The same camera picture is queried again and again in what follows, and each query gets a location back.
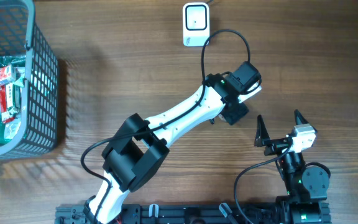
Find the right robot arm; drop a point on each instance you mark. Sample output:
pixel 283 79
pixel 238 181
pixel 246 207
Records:
pixel 306 183

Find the grey plastic mesh basket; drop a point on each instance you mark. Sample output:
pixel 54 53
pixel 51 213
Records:
pixel 20 35

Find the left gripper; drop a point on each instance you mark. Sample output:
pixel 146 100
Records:
pixel 238 115

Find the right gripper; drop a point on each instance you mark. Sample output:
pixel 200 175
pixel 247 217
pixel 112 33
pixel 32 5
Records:
pixel 275 145

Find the white barcode scanner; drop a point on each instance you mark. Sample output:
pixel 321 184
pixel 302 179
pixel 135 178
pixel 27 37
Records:
pixel 196 24

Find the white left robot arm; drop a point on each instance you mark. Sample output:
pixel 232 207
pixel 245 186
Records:
pixel 136 152

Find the red white snack packet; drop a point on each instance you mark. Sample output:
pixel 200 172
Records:
pixel 10 94

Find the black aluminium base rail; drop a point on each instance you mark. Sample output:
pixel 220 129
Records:
pixel 197 214

